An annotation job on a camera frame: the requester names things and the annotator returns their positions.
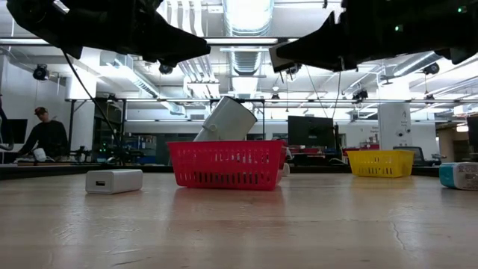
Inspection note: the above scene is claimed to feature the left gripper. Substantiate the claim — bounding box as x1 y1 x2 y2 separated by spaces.
63 0 211 68

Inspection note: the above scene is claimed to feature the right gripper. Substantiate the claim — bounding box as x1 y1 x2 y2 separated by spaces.
276 0 440 72

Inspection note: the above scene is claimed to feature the teal white wall charger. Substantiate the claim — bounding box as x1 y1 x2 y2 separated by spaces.
438 161 478 191

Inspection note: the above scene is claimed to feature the black monitor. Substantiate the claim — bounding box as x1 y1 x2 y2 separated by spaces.
287 115 335 149
0 118 29 145

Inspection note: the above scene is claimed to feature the yellow plastic basket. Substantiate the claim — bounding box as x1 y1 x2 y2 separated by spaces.
346 149 415 179

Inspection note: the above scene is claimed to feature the red plastic basket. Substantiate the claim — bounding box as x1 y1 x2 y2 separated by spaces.
167 139 288 192

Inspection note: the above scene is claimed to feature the white rectangular USB charger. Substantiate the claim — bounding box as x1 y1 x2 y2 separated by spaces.
84 168 144 195

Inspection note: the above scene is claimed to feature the person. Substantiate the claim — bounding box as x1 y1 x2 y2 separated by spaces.
16 106 70 160

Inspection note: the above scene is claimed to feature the silver ventilation duct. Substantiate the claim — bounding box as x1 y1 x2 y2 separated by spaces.
223 0 276 94

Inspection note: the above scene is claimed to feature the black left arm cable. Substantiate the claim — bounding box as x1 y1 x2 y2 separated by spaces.
59 48 126 166

